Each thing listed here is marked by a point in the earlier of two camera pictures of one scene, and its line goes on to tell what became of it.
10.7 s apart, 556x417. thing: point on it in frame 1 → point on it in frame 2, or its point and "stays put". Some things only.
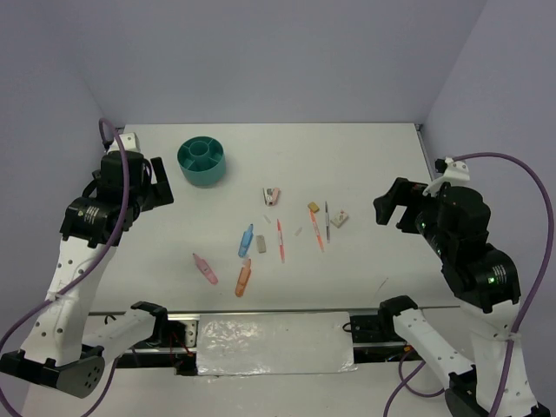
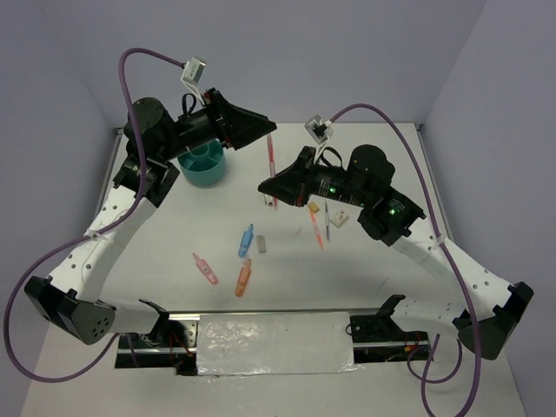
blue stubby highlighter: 247,239 stays put
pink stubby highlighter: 205,269 stays put
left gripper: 159,194 → 245,127
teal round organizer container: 201,160 stays put
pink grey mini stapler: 271,195 stays put
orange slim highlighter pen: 316,230 stays put
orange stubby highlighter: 243,278 stays put
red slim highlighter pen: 281,243 → 271,155
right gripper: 403,190 → 294,183
